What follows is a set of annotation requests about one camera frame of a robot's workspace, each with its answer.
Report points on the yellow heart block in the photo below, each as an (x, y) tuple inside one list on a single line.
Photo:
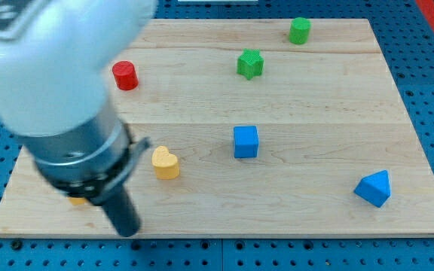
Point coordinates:
[(166, 165)]

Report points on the green cylinder block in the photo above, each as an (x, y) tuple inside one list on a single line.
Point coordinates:
[(299, 30)]

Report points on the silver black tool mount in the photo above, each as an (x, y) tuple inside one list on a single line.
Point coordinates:
[(92, 160)]

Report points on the yellow block under arm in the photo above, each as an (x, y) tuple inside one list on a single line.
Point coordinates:
[(77, 201)]

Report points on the wooden board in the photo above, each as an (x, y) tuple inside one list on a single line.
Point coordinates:
[(328, 113)]

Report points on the blue triangular prism block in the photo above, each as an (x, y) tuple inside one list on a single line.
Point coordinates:
[(375, 188)]

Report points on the red cylinder block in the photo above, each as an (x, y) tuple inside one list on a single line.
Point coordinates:
[(125, 75)]

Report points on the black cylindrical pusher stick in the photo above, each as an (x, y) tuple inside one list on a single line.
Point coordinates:
[(121, 212)]

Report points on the blue cube block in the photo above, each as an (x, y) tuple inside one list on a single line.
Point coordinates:
[(246, 142)]

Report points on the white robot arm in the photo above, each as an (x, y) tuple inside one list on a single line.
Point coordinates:
[(54, 100)]

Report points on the green star block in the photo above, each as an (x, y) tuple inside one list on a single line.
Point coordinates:
[(250, 63)]

